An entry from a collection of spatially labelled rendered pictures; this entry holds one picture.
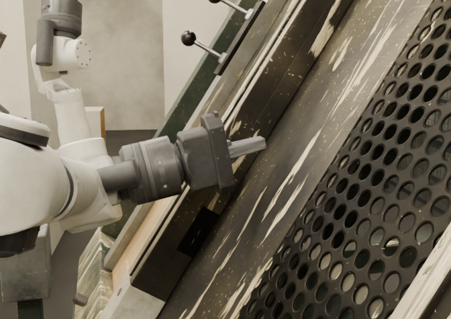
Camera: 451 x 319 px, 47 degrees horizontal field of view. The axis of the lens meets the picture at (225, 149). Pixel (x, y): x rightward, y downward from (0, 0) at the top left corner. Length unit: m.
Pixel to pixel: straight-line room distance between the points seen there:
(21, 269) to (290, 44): 0.96
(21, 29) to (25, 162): 2.83
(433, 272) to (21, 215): 0.34
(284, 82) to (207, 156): 0.21
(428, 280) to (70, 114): 0.97
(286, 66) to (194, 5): 3.89
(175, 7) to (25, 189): 4.28
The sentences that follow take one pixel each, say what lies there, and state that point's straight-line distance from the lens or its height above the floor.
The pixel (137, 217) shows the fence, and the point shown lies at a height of 1.02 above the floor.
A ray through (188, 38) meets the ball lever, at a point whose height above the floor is 1.43.
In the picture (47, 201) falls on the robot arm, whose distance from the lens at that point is 0.51.
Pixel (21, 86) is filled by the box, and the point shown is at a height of 1.19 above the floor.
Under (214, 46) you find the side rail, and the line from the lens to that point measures 1.45.
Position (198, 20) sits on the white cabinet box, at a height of 1.65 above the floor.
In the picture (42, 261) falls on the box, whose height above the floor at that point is 0.86.
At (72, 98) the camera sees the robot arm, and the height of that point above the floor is 1.30.
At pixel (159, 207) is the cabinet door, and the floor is 1.06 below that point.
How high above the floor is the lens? 1.41
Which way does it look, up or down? 11 degrees down
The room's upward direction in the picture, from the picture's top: straight up
